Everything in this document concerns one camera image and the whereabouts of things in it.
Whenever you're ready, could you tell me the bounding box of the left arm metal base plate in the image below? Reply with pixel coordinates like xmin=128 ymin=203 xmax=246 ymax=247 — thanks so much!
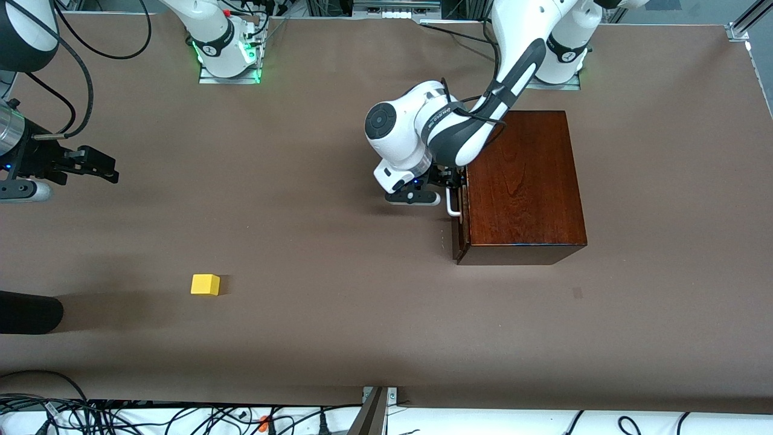
xmin=524 ymin=71 xmax=582 ymax=91

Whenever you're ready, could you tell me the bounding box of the black cylinder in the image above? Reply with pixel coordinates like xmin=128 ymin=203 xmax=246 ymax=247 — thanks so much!
xmin=0 ymin=290 xmax=64 ymax=335

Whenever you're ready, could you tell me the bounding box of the silver post bracket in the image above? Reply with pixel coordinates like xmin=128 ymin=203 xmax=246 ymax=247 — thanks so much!
xmin=362 ymin=387 xmax=398 ymax=407

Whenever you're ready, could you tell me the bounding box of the white power strip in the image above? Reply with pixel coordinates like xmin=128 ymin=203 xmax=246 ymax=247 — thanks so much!
xmin=353 ymin=6 xmax=441 ymax=20

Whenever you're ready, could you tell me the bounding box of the dark metal post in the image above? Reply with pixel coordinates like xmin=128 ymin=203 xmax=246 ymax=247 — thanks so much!
xmin=349 ymin=387 xmax=387 ymax=435

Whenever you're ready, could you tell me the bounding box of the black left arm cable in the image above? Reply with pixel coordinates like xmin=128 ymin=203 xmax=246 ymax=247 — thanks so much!
xmin=440 ymin=18 xmax=514 ymax=127

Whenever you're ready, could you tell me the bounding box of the black cable on table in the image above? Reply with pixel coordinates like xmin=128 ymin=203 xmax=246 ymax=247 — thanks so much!
xmin=420 ymin=19 xmax=502 ymax=48

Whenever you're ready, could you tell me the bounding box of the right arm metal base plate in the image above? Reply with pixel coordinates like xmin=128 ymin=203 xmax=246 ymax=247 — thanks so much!
xmin=198 ymin=39 xmax=261 ymax=85

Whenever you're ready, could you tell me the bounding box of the dark brown wooden cabinet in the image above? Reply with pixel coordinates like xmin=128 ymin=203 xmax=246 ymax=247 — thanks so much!
xmin=452 ymin=110 xmax=588 ymax=265

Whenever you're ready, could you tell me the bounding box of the wooden drawer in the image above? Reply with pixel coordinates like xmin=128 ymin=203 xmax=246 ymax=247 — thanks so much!
xmin=453 ymin=172 xmax=469 ymax=250

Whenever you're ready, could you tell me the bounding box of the tangled black cable bundle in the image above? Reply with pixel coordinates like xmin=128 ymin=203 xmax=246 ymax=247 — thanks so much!
xmin=0 ymin=370 xmax=363 ymax=435

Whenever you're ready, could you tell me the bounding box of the yellow block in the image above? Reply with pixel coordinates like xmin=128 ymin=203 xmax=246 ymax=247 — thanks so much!
xmin=191 ymin=274 xmax=221 ymax=297

